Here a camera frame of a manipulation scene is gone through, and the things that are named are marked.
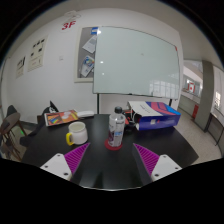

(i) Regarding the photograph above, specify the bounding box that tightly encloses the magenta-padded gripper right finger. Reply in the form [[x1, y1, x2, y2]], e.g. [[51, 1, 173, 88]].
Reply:
[[132, 143, 183, 183]]

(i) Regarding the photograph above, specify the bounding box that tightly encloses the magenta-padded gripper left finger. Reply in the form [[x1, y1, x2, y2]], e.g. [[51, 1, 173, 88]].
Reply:
[[39, 142, 92, 182]]

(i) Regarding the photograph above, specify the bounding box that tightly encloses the clear black-capped drink bottle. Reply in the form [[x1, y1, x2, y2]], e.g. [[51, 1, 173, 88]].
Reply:
[[107, 106, 127, 148]]

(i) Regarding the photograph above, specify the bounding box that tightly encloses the colourful printed book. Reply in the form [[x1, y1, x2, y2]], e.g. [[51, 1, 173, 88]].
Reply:
[[44, 109, 80, 127]]

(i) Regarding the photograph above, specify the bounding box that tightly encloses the blue and white cardboard box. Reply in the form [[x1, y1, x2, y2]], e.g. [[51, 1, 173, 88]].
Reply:
[[127, 100, 182, 131]]

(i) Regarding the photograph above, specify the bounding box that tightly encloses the flat round red coaster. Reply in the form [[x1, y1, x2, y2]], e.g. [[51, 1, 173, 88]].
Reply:
[[104, 138, 124, 151]]

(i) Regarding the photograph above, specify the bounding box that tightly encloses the black and red tool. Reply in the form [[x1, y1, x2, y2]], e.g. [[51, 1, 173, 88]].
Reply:
[[123, 111, 139, 129]]

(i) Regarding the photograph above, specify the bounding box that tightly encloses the white oblong case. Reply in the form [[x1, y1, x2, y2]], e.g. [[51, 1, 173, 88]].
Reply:
[[76, 110, 96, 119]]

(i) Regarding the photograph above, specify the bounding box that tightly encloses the round wooden side table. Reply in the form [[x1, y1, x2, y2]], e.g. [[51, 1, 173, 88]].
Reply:
[[0, 112, 28, 161]]

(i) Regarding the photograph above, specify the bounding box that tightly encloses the dark chair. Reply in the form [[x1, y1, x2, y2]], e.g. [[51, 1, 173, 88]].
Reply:
[[5, 104, 18, 118]]

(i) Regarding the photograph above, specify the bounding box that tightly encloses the large whiteboard on stand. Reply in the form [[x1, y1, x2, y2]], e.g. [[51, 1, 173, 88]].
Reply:
[[92, 25, 181, 115]]

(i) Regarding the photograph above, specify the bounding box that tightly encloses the grey notice board with papers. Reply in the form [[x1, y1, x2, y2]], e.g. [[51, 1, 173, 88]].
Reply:
[[73, 26, 101, 83]]

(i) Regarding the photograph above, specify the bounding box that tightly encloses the red floor number sign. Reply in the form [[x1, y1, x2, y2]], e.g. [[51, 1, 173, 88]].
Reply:
[[61, 20, 77, 31]]

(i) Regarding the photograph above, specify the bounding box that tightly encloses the white mug with yellow handle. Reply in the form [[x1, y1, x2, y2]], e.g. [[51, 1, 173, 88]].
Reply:
[[65, 121, 89, 147]]

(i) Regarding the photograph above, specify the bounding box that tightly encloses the small white wall poster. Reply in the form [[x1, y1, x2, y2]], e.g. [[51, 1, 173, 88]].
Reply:
[[15, 55, 27, 79]]

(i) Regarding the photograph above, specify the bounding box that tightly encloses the large white wall poster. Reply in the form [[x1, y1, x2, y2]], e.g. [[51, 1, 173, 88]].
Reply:
[[27, 35, 49, 73]]

